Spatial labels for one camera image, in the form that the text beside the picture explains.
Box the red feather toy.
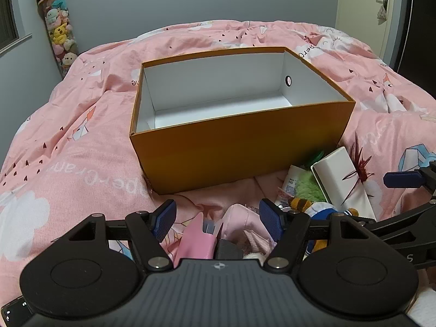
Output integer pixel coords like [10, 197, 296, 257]
[341, 131, 376, 205]

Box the white rectangular box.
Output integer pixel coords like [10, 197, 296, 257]
[311, 146, 377, 221]

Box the white door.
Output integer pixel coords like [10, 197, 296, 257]
[335, 0, 405, 73]

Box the pink printed blanket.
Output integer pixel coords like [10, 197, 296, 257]
[0, 19, 436, 327]

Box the grey block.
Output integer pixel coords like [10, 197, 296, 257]
[214, 238, 244, 261]

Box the window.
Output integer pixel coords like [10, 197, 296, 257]
[0, 0, 33, 56]

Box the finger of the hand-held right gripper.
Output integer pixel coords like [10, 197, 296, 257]
[354, 202, 436, 243]
[383, 166, 436, 199]

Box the green fuzzy plush toy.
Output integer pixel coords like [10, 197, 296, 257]
[294, 170, 326, 202]

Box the clear tube of plush toys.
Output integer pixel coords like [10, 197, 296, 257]
[37, 0, 80, 77]

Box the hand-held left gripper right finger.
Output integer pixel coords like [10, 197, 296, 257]
[258, 198, 375, 270]

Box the dark tall panel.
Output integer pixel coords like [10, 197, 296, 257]
[388, 0, 436, 91]

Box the yellow black striped plush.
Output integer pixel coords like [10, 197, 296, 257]
[287, 196, 314, 212]

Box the pink plastic item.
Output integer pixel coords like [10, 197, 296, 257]
[176, 213, 223, 262]

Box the blue white plush toy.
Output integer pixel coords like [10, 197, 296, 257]
[302, 202, 360, 257]

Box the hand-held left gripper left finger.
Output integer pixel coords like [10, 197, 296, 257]
[65, 200, 178, 270]

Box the orange cardboard box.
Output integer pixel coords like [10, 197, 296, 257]
[129, 46, 357, 195]

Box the white squeeze tube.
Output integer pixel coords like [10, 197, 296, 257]
[275, 165, 313, 208]

